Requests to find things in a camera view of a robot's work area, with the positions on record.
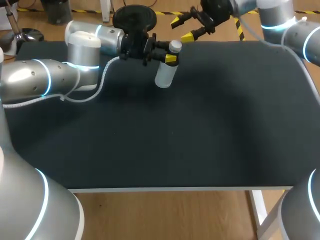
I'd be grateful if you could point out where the white furniture leg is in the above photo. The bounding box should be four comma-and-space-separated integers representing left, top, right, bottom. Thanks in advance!
99, 0, 114, 24

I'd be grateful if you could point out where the chrome chair base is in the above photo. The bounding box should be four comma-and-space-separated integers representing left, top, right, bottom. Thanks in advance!
4, 0, 45, 43

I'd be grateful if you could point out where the white bottle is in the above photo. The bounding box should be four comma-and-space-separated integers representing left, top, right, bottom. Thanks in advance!
154, 39, 183, 89

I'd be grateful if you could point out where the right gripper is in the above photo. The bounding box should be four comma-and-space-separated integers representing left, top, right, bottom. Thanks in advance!
170, 0, 234, 44

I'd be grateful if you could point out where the black bin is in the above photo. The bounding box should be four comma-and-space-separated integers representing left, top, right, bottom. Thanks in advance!
40, 0, 74, 25

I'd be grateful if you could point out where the white cable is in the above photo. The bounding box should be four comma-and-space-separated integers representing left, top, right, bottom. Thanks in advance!
233, 13, 320, 100
1, 55, 121, 110

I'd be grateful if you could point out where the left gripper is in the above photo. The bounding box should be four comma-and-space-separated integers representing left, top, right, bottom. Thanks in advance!
112, 6, 178, 67

